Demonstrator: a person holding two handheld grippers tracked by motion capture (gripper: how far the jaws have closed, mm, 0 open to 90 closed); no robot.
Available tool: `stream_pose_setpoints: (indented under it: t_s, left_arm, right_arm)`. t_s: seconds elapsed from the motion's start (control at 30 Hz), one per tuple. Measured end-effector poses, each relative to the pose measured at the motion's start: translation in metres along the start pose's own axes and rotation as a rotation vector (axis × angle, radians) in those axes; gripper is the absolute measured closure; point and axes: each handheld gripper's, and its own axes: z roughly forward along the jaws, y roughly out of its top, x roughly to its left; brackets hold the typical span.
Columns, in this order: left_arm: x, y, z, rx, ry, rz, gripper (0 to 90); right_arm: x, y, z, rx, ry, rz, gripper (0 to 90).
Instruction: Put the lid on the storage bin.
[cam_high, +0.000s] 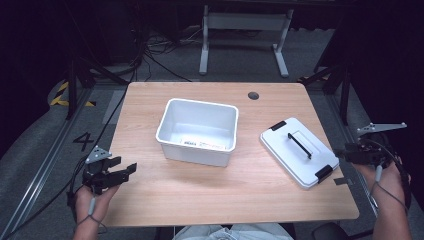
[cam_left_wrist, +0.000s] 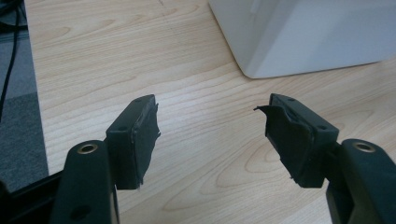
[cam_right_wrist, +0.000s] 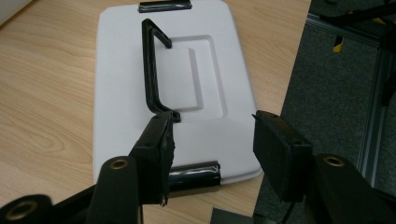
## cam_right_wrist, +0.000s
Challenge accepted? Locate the white plastic case lid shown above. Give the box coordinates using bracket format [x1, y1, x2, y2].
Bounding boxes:
[92, 0, 263, 194]

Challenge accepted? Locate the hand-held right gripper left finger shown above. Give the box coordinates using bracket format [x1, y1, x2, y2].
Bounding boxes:
[128, 110, 176, 207]

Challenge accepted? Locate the black cable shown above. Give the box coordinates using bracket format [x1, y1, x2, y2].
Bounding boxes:
[277, 201, 297, 224]

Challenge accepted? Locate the white board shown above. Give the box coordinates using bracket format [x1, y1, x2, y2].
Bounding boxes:
[0, 0, 34, 27]

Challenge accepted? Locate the black stand with yellow tape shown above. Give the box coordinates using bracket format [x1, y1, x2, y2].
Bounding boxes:
[319, 0, 396, 107]

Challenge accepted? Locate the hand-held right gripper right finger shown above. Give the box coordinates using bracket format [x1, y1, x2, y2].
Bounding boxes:
[251, 109, 314, 203]

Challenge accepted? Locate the dark flat object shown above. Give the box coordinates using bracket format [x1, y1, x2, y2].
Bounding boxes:
[209, 207, 256, 224]

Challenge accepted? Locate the aluminium frame rail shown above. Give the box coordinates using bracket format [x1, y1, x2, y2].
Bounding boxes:
[305, 13, 394, 188]

